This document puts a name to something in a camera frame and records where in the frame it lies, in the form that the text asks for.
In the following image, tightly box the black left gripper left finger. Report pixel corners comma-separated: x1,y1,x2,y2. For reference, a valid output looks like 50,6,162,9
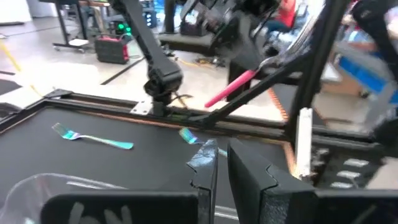
186,138,218,224

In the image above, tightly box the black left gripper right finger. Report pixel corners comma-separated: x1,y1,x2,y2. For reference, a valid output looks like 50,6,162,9
227,138,317,224

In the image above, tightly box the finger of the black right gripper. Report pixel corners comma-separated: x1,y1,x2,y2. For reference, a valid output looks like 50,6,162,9
264,46,287,69
248,60,271,80

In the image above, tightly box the pink handled silver fork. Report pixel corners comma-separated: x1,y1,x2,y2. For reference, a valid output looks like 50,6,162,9
204,46,299,109

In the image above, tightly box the rainbow metal fork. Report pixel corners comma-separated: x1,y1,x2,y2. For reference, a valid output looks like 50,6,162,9
51,122,135,151
178,126,228,157

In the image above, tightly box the black floor mat striped edge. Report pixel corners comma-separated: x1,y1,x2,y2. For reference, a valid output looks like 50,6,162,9
269,83,301,123

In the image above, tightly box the person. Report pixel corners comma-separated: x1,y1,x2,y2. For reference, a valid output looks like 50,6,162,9
266,0,298,32

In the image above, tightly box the blue storage crate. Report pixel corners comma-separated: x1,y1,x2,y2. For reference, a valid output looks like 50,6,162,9
337,46,398,105

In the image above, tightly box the black table mat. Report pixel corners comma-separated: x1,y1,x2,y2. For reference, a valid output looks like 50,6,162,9
0,107,290,224

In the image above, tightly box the red and black equipment box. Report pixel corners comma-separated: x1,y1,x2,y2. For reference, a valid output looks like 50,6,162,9
94,34,131,65

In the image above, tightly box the black rolling table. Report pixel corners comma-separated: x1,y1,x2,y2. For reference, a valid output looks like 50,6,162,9
39,0,91,54

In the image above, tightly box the clear plastic bin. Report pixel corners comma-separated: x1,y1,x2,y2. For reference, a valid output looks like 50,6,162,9
0,172,240,224

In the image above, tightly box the black metal table frame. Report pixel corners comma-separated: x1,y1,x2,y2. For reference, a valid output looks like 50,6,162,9
0,0,398,147

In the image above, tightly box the yellow floor cable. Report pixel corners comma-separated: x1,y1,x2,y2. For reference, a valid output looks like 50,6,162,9
0,39,44,98

